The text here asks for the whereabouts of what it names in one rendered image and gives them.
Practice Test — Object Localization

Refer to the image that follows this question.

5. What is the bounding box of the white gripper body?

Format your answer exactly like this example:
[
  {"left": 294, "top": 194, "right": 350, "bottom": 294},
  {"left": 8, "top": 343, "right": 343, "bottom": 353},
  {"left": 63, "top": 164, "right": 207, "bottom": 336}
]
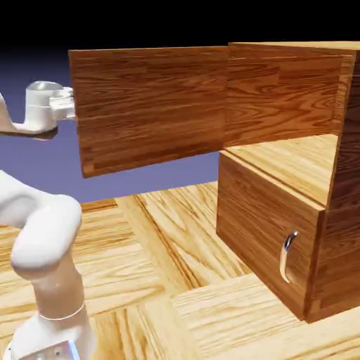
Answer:
[{"left": 49, "top": 86, "right": 77, "bottom": 121}]

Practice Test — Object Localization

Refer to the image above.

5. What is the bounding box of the large wooden cabinet door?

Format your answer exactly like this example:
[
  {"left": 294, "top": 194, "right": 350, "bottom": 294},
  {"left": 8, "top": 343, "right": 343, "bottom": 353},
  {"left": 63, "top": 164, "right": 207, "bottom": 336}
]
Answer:
[{"left": 67, "top": 46, "right": 229, "bottom": 179}]

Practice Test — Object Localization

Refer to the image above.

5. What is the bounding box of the curved silver door handle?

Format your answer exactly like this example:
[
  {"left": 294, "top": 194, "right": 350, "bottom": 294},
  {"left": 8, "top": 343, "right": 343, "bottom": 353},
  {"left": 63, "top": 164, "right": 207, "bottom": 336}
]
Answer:
[{"left": 278, "top": 230, "right": 300, "bottom": 285}]

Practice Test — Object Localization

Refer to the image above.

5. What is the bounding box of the wooden cabinet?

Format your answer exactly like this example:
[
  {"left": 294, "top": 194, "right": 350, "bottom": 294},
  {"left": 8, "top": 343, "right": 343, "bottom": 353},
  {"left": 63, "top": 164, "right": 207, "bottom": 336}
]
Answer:
[{"left": 215, "top": 41, "right": 360, "bottom": 324}]

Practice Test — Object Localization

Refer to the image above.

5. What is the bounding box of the small wooden cabinet door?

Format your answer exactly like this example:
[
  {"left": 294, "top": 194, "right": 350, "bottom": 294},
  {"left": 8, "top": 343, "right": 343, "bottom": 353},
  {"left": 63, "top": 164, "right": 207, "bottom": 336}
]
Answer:
[{"left": 215, "top": 150, "right": 326, "bottom": 322}]

